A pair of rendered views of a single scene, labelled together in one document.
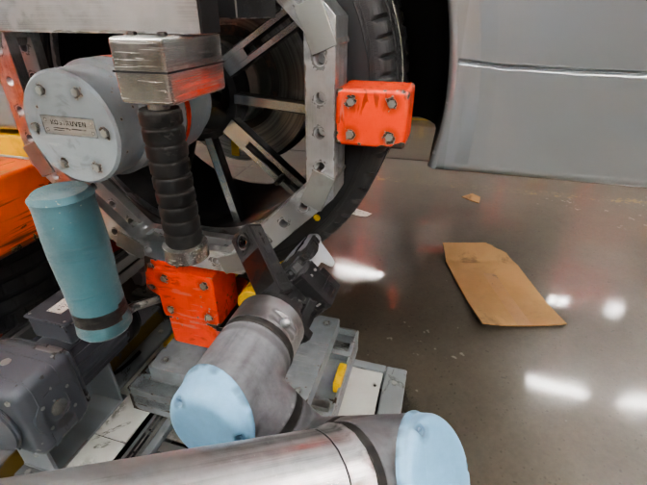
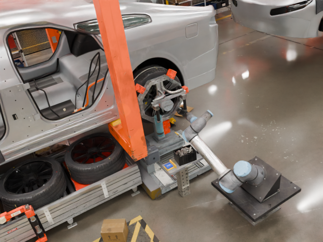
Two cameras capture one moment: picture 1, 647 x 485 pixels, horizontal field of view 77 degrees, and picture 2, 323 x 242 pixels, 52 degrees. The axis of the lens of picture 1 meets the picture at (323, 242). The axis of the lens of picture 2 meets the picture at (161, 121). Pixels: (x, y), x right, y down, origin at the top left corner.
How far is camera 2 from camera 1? 350 cm
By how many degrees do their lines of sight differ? 36
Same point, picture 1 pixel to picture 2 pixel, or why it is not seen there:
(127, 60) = (183, 96)
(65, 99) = (168, 102)
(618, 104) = (199, 78)
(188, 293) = (166, 124)
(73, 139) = (168, 106)
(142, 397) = not seen: hidden behind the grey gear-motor
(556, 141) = (195, 83)
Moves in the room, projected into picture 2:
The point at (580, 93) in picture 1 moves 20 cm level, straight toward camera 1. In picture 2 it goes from (196, 78) to (202, 85)
